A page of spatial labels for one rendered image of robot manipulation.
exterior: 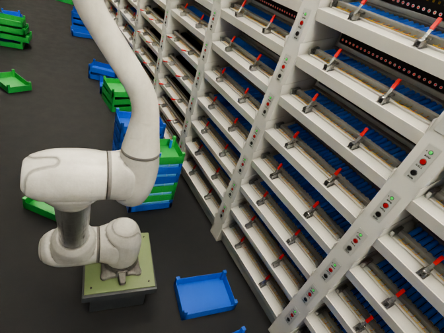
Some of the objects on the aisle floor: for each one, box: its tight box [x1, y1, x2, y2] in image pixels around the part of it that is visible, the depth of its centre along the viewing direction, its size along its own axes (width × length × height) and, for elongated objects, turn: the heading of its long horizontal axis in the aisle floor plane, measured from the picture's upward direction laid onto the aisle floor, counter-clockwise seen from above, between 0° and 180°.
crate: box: [22, 196, 57, 222], centre depth 179 cm, size 30×20×8 cm
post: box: [268, 110, 444, 333], centre depth 113 cm, size 20×9×169 cm, turn 98°
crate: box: [174, 270, 238, 320], centre depth 160 cm, size 30×20×8 cm
